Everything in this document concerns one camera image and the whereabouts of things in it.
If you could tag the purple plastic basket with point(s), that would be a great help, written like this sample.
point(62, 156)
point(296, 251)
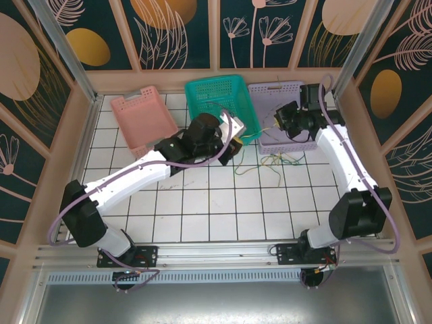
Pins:
point(270, 98)

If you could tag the teal plastic basket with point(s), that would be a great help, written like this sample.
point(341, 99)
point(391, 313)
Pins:
point(209, 91)

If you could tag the pink plastic basket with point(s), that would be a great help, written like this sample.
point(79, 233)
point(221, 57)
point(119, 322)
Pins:
point(145, 118)

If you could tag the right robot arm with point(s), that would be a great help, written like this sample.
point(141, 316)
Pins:
point(341, 158)

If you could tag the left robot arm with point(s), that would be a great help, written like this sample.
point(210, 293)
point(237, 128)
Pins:
point(128, 179)

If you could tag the grey metal sheet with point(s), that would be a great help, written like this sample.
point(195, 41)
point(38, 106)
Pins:
point(216, 303)

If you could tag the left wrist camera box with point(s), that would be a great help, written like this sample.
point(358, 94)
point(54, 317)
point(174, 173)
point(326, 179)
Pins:
point(236, 126)

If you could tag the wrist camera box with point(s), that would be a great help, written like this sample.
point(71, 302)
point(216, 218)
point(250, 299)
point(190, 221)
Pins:
point(236, 126)
point(308, 96)

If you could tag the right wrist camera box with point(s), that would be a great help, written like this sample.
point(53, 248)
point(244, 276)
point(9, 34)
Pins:
point(308, 96)

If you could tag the aluminium frame post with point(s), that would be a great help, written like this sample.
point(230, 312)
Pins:
point(359, 50)
point(69, 47)

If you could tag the aluminium side rail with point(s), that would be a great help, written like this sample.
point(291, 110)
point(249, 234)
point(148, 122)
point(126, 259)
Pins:
point(95, 111)

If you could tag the aluminium mounting rail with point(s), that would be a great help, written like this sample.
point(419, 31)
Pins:
point(216, 251)

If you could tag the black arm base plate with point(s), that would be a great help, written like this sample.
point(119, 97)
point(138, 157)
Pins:
point(148, 253)
point(287, 253)

